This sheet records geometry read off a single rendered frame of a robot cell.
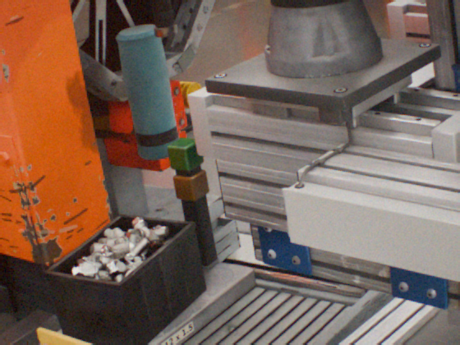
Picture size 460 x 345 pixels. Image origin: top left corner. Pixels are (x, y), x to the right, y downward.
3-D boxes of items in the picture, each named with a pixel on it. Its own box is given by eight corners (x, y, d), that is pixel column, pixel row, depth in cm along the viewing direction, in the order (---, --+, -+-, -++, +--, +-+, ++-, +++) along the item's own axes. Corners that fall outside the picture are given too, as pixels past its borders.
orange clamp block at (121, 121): (106, 90, 215) (109, 132, 217) (133, 92, 210) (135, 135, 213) (128, 85, 221) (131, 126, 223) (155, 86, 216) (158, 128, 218)
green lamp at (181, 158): (186, 160, 161) (181, 136, 160) (205, 163, 159) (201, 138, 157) (169, 170, 158) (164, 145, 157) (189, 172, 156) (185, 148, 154)
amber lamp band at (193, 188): (190, 189, 163) (186, 166, 161) (211, 192, 160) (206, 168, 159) (175, 200, 160) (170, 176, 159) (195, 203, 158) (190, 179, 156)
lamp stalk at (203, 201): (204, 258, 167) (181, 140, 159) (220, 261, 165) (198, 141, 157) (191, 267, 164) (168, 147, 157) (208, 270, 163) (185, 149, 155)
